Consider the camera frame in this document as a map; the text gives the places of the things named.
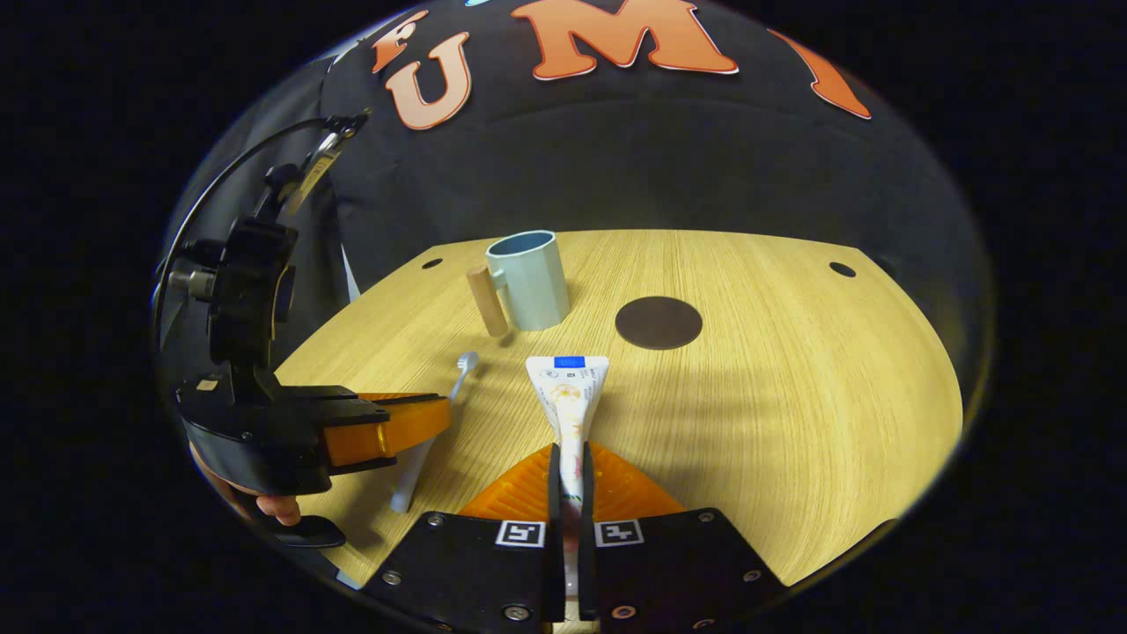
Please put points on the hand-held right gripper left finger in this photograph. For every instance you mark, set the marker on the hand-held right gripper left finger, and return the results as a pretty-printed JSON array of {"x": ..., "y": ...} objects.
[{"x": 467, "y": 563}]

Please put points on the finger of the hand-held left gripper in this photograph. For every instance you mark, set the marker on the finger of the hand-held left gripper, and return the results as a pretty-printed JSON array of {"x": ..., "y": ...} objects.
[
  {"x": 370, "y": 440},
  {"x": 401, "y": 397}
]

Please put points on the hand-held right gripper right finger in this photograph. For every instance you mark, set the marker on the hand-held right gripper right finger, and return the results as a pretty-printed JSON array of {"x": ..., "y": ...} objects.
[{"x": 678, "y": 563}]

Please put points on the white toothbrush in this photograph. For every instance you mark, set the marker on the white toothbrush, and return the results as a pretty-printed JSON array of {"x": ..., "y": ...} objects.
[{"x": 464, "y": 365}]

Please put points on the white toothpaste tube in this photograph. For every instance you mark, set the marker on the white toothpaste tube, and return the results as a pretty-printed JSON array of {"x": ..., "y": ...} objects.
[{"x": 568, "y": 396}]

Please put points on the dark brown round coaster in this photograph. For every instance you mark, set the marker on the dark brown round coaster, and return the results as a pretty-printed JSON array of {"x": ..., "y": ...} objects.
[{"x": 659, "y": 322}]

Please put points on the black backdrop cloth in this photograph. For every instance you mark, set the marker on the black backdrop cloth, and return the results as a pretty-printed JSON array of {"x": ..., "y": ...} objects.
[{"x": 616, "y": 150}]

